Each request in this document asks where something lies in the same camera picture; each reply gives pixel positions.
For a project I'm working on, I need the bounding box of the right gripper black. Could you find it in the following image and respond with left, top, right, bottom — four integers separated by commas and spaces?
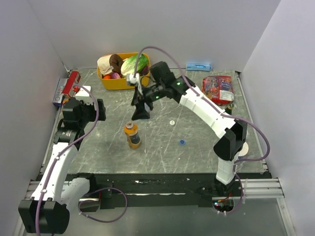
130, 83, 165, 122

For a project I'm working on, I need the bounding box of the orange drink bottle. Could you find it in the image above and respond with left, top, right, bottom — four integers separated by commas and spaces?
124, 121, 141, 149

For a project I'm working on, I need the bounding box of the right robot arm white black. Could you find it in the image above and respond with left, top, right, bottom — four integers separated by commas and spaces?
126, 61, 247, 196

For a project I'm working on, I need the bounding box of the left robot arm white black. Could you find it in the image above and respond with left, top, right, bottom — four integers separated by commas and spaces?
18, 98, 106, 234

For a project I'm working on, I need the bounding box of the blue bottle cap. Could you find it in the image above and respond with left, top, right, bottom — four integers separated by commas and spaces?
179, 139, 186, 146

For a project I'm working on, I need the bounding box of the yellow plastic basket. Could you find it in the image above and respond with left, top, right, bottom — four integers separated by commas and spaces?
97, 53, 151, 90

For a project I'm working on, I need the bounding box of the plush cabbage toy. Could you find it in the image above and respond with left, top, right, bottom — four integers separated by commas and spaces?
121, 54, 149, 76

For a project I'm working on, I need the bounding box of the brown beige plush toy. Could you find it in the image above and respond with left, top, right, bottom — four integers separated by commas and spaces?
97, 54, 124, 75

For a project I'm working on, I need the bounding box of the red box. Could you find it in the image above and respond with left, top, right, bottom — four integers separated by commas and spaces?
62, 71, 81, 97

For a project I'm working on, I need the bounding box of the blue tissue pack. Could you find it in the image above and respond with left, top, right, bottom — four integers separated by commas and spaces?
186, 63, 213, 71

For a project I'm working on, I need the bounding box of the purple grey box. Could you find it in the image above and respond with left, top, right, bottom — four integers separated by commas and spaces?
52, 78, 67, 107

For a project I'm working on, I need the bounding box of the red snack bag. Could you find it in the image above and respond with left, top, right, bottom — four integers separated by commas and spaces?
201, 75, 234, 105

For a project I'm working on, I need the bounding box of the small dark jar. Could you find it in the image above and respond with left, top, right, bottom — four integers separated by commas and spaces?
225, 103, 234, 115

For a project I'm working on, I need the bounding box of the white blue can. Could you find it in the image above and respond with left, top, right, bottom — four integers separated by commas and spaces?
239, 142, 249, 157

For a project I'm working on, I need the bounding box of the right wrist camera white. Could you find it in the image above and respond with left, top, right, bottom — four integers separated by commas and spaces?
126, 73, 141, 86

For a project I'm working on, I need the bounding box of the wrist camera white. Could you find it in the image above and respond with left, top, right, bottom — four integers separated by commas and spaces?
126, 73, 141, 86
75, 88, 93, 104

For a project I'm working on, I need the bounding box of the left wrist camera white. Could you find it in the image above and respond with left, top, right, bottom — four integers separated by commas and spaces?
75, 88, 93, 104

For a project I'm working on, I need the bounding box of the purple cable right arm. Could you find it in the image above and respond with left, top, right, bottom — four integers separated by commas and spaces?
134, 46, 271, 214

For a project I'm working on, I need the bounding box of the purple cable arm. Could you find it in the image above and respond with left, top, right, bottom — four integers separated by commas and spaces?
35, 85, 128, 236
134, 46, 271, 214

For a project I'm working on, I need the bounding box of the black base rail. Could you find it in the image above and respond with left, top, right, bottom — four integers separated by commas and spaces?
36, 172, 273, 209

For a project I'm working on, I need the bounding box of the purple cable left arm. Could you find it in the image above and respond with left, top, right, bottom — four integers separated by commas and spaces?
35, 85, 128, 236

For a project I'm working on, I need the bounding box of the aluminium frame rail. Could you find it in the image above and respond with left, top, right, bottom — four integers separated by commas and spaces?
241, 178, 284, 199

